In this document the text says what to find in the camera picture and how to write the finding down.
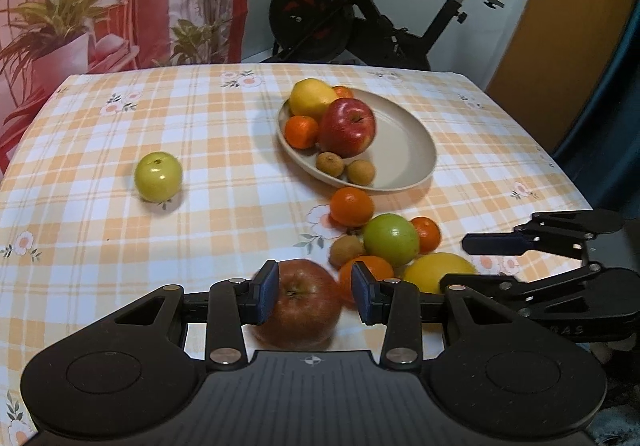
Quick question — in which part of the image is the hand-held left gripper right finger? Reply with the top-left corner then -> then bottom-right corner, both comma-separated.
351,261 -> 521,372

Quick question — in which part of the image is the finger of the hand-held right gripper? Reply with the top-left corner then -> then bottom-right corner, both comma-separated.
462,209 -> 626,258
440,262 -> 601,312

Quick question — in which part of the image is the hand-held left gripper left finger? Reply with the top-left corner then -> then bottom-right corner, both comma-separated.
114,260 -> 280,373

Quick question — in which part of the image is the dull red apple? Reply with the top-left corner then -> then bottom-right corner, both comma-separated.
250,258 -> 345,349

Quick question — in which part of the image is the large yellow citrus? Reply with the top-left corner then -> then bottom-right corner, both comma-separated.
402,252 -> 480,295

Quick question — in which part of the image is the beige plate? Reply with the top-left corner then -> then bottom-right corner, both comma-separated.
276,87 -> 438,192

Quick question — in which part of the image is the yellow-green apple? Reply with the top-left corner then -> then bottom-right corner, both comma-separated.
134,152 -> 183,203

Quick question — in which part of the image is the brown kiwi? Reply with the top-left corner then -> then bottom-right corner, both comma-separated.
347,159 -> 376,186
316,152 -> 346,175
329,234 -> 367,265

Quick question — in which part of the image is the green apple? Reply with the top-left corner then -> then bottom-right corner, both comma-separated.
363,213 -> 420,269

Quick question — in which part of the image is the orange checked floral tablecloth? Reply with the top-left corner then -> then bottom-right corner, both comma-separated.
0,62 -> 591,446

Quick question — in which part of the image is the shiny red apple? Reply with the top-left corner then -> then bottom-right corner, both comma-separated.
319,97 -> 377,158

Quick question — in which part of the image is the yellow lemon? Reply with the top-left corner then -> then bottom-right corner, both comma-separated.
289,78 -> 341,122

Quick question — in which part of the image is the orange wooden door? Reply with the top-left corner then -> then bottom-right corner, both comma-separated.
487,0 -> 640,152

